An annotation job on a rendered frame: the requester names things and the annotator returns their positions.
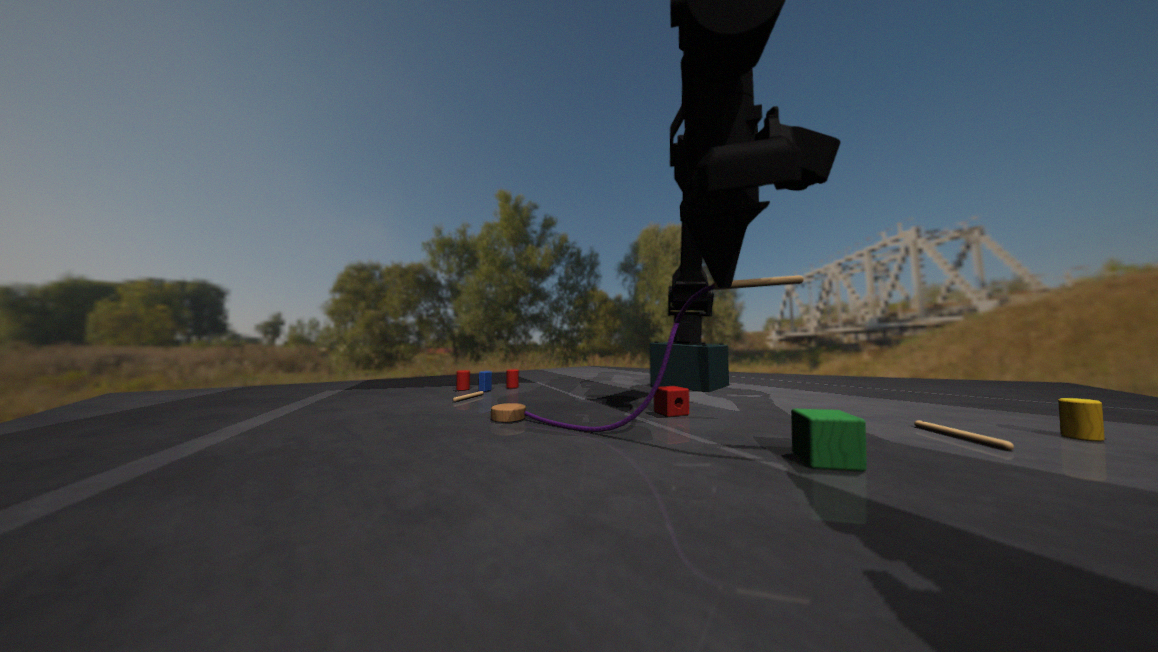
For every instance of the green block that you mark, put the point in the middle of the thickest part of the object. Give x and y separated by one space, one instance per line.
829 439

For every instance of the red cube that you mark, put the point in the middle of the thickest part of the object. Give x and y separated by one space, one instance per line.
671 401

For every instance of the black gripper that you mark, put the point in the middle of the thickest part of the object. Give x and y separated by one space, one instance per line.
725 167

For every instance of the yellow wooden cylinder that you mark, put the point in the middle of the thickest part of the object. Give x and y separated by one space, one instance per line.
1081 419

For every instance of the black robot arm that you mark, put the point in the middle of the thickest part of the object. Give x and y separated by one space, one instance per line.
722 41

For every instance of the round wooden button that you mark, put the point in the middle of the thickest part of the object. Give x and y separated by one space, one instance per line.
509 412

